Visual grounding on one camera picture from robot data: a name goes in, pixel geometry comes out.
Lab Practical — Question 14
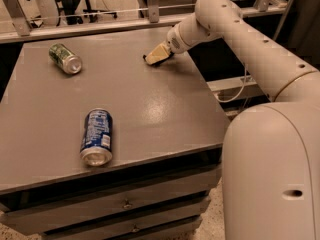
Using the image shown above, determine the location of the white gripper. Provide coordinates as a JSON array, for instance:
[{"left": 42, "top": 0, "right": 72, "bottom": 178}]
[{"left": 145, "top": 27, "right": 190, "bottom": 65}]

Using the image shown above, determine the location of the black rxbar chocolate bar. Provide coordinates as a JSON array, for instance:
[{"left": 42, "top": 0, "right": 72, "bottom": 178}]
[{"left": 143, "top": 53, "right": 174, "bottom": 67}]

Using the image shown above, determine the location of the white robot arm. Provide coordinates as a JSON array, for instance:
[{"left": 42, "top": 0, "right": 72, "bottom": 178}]
[{"left": 145, "top": 0, "right": 320, "bottom": 240}]

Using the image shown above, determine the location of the green soda can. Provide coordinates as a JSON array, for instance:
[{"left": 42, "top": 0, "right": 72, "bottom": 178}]
[{"left": 49, "top": 43, "right": 82, "bottom": 75}]

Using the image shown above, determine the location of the blue pepsi can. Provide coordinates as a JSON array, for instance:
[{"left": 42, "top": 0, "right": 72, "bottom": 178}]
[{"left": 80, "top": 108, "right": 113, "bottom": 167}]

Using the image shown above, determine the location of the grey drawer cabinet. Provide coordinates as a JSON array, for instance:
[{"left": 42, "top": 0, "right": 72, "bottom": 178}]
[{"left": 0, "top": 28, "right": 229, "bottom": 240}]

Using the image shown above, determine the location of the black office chair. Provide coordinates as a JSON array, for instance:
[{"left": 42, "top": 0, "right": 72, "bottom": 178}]
[{"left": 18, "top": 0, "right": 118, "bottom": 26}]

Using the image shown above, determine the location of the white cable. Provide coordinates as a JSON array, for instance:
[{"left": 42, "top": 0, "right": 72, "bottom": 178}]
[{"left": 215, "top": 67, "right": 249, "bottom": 104}]

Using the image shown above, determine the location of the metal railing frame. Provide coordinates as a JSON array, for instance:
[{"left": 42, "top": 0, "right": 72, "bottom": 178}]
[{"left": 0, "top": 0, "right": 301, "bottom": 45}]

